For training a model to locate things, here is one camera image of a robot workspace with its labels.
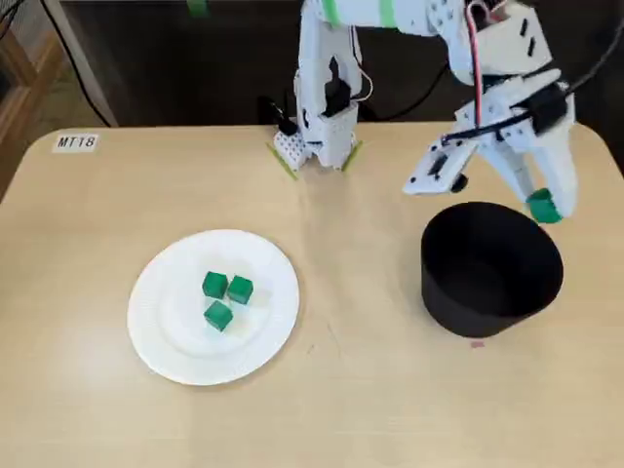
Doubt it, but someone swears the white MT18 label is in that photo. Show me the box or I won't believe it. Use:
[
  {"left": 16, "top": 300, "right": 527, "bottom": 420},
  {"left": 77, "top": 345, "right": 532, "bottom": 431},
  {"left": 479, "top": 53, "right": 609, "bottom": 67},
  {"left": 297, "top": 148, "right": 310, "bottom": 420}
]
[{"left": 52, "top": 134, "right": 101, "bottom": 153}]

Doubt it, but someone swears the green block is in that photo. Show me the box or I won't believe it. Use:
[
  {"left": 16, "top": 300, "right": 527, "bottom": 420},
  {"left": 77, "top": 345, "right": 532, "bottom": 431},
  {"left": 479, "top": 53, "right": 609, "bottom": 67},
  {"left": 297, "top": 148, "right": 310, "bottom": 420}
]
[
  {"left": 526, "top": 188, "right": 565, "bottom": 225},
  {"left": 201, "top": 271, "right": 229, "bottom": 298},
  {"left": 203, "top": 299, "right": 235, "bottom": 334},
  {"left": 227, "top": 274, "right": 255, "bottom": 305}
]

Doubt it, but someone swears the black pot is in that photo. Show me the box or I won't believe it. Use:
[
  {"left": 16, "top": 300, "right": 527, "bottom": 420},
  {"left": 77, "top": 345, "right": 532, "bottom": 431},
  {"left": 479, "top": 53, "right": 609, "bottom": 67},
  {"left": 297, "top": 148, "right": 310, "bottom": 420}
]
[{"left": 419, "top": 201, "right": 566, "bottom": 338}]

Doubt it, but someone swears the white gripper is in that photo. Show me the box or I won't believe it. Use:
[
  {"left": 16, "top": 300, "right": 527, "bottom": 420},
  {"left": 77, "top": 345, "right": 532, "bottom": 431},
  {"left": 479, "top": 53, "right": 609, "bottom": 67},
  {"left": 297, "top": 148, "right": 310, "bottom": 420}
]
[{"left": 455, "top": 70, "right": 580, "bottom": 219}]

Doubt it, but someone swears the green tape strip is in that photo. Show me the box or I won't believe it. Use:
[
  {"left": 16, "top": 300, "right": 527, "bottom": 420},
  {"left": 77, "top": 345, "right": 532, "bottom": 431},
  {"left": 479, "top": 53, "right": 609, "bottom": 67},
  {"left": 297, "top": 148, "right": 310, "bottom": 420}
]
[
  {"left": 265, "top": 139, "right": 300, "bottom": 182},
  {"left": 339, "top": 139, "right": 365, "bottom": 173}
]

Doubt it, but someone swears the thin black cable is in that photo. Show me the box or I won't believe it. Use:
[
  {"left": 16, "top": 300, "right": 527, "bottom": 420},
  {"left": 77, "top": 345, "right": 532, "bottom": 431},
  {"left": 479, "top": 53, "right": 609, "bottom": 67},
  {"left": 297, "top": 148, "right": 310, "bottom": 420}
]
[
  {"left": 38, "top": 0, "right": 116, "bottom": 127},
  {"left": 0, "top": 0, "right": 25, "bottom": 38}
]

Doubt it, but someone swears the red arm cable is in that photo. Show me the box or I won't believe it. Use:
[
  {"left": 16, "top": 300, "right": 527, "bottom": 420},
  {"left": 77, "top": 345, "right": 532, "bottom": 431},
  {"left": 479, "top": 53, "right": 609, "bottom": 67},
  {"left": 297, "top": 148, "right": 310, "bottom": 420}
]
[{"left": 462, "top": 0, "right": 508, "bottom": 126}]

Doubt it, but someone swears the white paper plate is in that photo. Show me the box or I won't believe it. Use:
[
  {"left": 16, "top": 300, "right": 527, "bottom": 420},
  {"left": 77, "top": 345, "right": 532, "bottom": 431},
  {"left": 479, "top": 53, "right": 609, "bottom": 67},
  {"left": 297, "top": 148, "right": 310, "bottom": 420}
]
[{"left": 126, "top": 228, "right": 300, "bottom": 387}]

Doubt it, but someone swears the black camera cable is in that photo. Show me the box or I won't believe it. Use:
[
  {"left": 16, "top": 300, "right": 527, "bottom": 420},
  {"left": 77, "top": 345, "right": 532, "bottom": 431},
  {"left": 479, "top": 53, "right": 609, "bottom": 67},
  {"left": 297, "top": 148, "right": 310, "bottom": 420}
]
[{"left": 441, "top": 19, "right": 624, "bottom": 145}]

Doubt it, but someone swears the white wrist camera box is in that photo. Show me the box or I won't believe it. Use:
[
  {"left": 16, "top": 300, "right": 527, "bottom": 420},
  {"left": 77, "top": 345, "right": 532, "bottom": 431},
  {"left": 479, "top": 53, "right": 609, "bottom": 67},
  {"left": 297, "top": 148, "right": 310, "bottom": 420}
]
[{"left": 402, "top": 139, "right": 485, "bottom": 197}]

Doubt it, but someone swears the wooden furniture frame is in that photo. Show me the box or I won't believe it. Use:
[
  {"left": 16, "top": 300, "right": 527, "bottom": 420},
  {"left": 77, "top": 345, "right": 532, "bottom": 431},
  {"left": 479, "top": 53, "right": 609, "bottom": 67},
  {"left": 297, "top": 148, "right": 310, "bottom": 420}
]
[{"left": 0, "top": 26, "right": 67, "bottom": 201}]

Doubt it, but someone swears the black background cable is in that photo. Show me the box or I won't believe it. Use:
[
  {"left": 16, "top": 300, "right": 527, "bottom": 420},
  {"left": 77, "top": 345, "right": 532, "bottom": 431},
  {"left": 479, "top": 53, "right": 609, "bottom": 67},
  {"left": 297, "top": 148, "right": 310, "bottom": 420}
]
[{"left": 358, "top": 62, "right": 452, "bottom": 123}]

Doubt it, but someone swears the white desk leg panel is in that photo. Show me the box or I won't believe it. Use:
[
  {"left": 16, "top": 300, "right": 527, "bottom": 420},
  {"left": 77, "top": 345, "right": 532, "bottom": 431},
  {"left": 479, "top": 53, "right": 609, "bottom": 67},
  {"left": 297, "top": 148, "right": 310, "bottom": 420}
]
[{"left": 45, "top": 0, "right": 122, "bottom": 129}]

